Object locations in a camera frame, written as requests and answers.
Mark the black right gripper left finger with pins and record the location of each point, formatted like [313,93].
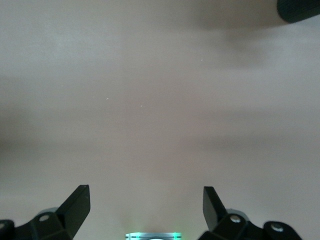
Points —
[72,212]

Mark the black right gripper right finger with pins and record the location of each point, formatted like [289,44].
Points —
[215,212]

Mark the black cylinder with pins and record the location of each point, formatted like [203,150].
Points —
[300,11]

